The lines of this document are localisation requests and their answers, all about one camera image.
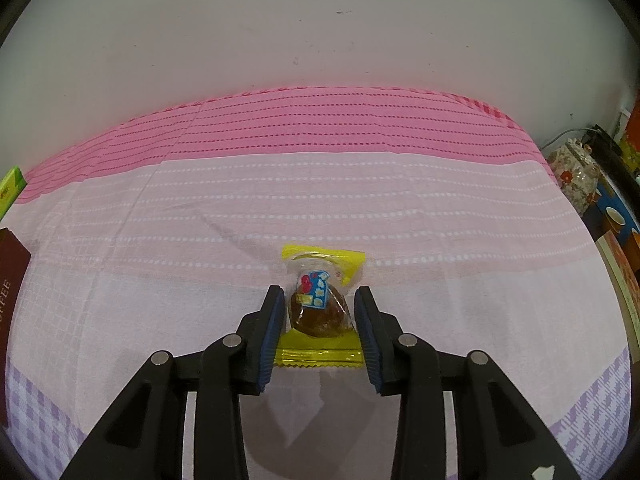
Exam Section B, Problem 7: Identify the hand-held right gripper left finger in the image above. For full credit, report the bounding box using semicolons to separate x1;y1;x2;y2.
59;285;286;480

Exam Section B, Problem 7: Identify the orange box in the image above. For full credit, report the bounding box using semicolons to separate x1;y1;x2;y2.
620;105;640;161

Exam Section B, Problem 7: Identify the floral ceramic jar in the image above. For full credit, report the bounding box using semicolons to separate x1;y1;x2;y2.
548;140;601;216

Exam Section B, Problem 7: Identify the blue box with cup picture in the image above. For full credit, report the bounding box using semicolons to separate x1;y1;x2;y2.
582;180;640;261

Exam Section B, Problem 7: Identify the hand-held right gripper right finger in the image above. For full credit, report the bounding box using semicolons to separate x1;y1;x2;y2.
353;286;583;480

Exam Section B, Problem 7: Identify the green tissue pack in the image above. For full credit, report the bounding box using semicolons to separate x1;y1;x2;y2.
0;166;26;221

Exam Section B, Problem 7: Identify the yellow-wrapped brown candy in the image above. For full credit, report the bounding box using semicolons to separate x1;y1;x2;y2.
274;244;366;368

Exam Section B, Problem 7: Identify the grey cable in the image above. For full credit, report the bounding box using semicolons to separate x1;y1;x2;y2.
542;127;596;151

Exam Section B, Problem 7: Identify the maroon and gold tin box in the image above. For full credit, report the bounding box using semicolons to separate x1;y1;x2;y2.
0;227;32;426

